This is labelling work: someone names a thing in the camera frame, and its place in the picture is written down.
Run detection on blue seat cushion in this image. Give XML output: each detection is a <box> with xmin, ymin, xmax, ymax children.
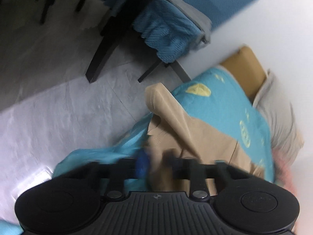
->
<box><xmin>168</xmin><ymin>0</ymin><xmax>260</xmax><ymax>34</ymax></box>

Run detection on black chair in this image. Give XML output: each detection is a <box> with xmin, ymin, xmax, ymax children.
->
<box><xmin>85</xmin><ymin>0</ymin><xmax>192</xmax><ymax>84</ymax></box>
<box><xmin>37</xmin><ymin>0</ymin><xmax>91</xmax><ymax>25</ymax></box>

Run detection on blue knitted towel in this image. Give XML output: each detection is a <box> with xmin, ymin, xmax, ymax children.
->
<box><xmin>132</xmin><ymin>0</ymin><xmax>204</xmax><ymax>64</ymax></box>

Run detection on mustard yellow cloth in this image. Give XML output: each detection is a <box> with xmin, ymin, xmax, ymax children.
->
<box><xmin>219</xmin><ymin>45</ymin><xmax>267</xmax><ymax>103</ymax></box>

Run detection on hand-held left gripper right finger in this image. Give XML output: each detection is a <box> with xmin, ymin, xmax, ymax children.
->
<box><xmin>164</xmin><ymin>152</ymin><xmax>236</xmax><ymax>199</ymax></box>

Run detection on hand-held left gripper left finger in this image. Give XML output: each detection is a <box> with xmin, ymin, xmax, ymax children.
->
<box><xmin>83</xmin><ymin>149</ymin><xmax>150</xmax><ymax>199</ymax></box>

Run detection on blue printed blanket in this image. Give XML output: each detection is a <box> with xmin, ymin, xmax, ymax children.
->
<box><xmin>0</xmin><ymin>66</ymin><xmax>276</xmax><ymax>235</ymax></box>

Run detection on pink cloth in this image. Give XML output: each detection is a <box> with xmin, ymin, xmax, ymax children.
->
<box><xmin>271</xmin><ymin>141</ymin><xmax>304</xmax><ymax>196</ymax></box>

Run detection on light grey cloth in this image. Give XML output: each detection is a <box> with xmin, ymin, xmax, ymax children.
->
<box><xmin>252</xmin><ymin>70</ymin><xmax>305</xmax><ymax>153</ymax></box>

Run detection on tan pants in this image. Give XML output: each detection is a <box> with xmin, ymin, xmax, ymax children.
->
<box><xmin>144</xmin><ymin>83</ymin><xmax>267</xmax><ymax>194</ymax></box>

